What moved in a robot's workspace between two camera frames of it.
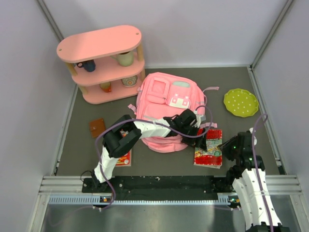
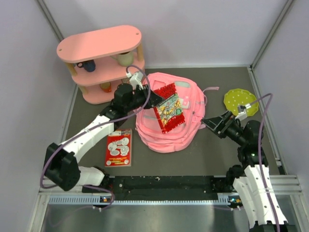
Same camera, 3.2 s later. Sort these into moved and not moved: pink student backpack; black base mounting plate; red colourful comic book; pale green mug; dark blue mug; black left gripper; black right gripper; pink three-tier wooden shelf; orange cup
Moved: black left gripper; black right gripper; red colourful comic book
Not moved: pink three-tier wooden shelf; pale green mug; dark blue mug; orange cup; black base mounting plate; pink student backpack
